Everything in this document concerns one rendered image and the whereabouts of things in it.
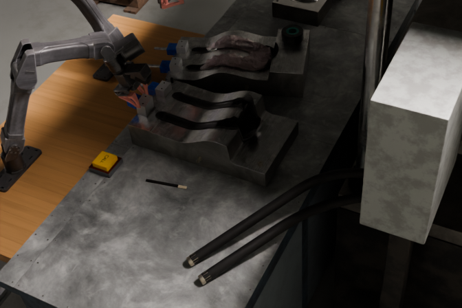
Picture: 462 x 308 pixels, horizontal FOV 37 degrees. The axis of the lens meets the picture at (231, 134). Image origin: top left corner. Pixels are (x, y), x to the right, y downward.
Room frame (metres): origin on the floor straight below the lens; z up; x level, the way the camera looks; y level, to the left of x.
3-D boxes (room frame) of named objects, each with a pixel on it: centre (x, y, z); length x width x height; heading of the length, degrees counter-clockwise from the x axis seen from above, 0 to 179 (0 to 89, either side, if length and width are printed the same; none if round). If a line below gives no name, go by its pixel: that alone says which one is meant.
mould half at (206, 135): (1.67, 0.06, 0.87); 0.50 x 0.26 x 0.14; 59
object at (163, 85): (1.86, 0.26, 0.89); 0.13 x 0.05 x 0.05; 59
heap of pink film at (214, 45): (2.01, -0.05, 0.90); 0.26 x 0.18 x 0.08; 76
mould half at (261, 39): (2.02, -0.06, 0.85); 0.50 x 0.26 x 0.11; 76
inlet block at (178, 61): (2.02, 0.22, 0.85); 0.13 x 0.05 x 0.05; 76
